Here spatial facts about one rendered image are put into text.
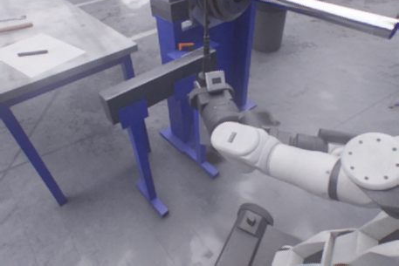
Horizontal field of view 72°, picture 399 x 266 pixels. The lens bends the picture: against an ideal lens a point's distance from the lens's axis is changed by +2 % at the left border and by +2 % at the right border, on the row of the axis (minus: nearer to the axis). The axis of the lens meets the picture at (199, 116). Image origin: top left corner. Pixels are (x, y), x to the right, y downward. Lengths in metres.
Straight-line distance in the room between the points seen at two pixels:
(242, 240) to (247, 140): 1.02
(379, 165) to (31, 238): 1.82
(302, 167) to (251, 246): 1.03
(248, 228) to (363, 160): 1.11
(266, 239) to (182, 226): 0.50
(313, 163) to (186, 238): 1.30
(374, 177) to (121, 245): 1.49
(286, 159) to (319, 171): 0.06
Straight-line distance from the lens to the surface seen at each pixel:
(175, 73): 1.32
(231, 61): 2.26
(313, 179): 0.48
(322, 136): 0.84
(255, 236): 1.50
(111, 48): 1.57
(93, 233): 1.83
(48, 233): 1.95
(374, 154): 0.44
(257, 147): 0.51
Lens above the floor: 1.53
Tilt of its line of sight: 41 degrees down
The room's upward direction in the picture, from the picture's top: 2 degrees counter-clockwise
